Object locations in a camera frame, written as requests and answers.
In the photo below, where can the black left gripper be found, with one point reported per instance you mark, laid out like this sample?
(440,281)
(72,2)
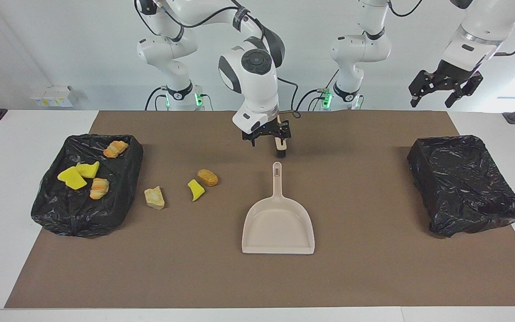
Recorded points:
(452,76)

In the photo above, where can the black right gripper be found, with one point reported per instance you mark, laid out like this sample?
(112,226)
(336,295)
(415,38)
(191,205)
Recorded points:
(264,130)

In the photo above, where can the beige hand brush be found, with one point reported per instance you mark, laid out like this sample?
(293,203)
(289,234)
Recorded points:
(280,145)

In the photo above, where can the beige plastic dustpan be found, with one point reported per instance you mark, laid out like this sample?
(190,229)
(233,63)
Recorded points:
(277,228)

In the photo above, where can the pale bread chunk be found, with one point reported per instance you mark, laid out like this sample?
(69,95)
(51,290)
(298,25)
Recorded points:
(154,199)

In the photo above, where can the orange striped croissant toy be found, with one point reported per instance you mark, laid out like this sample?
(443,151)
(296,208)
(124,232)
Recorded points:
(116,149)

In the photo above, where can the pale striped croissant toy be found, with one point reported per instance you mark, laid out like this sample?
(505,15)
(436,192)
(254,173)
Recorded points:
(99,188)

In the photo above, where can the notched yellow sponge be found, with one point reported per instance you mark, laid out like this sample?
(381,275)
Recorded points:
(90,170)

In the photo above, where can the yellow sponge wedge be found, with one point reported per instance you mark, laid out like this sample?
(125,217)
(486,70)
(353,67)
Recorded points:
(73,179)

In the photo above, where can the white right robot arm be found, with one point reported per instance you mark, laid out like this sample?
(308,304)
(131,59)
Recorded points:
(253,80)

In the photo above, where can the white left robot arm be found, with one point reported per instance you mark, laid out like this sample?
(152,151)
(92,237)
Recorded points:
(360,49)

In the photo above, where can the bin with black bag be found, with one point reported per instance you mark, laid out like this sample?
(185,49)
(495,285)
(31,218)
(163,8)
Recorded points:
(463,188)
(74,214)

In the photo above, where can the brown peanut-shaped bread toy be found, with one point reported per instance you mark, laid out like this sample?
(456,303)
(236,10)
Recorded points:
(208,178)

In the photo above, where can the curved yellow sponge piece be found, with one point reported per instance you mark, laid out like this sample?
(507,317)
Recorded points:
(196,190)

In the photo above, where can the brown table mat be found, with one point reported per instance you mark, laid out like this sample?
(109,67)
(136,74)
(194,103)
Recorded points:
(221,277)

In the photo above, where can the white wall socket box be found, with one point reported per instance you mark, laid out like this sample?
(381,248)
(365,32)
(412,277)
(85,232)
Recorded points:
(52,98)

